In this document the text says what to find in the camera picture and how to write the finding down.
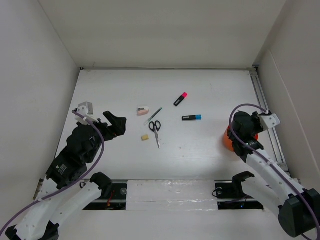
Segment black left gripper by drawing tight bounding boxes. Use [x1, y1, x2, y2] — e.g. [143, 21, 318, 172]
[79, 110, 127, 162]

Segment pink white stapler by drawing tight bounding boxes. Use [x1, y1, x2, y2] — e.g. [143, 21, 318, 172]
[137, 106, 150, 116]

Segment green pen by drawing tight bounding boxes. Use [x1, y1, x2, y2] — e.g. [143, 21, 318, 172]
[143, 107, 163, 126]

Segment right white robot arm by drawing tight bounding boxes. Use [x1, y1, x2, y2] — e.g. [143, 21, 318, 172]
[225, 110, 320, 238]

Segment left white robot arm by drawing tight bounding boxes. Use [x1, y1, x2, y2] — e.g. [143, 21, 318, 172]
[0, 108, 127, 240]

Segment orange round organizer container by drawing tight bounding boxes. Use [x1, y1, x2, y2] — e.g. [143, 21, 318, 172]
[222, 126, 259, 152]

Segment yellow eraser block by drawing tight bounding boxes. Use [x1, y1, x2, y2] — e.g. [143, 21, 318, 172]
[141, 134, 149, 141]

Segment blue black highlighter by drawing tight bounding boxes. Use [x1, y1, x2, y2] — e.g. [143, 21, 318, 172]
[181, 114, 202, 121]

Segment pink black highlighter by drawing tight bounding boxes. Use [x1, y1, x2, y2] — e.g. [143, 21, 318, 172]
[173, 92, 188, 107]

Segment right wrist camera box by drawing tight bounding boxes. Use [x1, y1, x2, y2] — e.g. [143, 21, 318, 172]
[258, 111, 281, 131]

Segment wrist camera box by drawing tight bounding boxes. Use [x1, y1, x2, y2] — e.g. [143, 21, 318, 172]
[72, 101, 98, 126]
[258, 111, 281, 131]

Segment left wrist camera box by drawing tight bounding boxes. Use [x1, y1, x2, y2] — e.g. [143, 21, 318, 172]
[72, 101, 98, 126]

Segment black handled scissors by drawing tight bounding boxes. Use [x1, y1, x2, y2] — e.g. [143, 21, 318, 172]
[148, 120, 162, 149]

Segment black front mounting rail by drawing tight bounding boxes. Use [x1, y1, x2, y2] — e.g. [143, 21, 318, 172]
[85, 180, 264, 212]

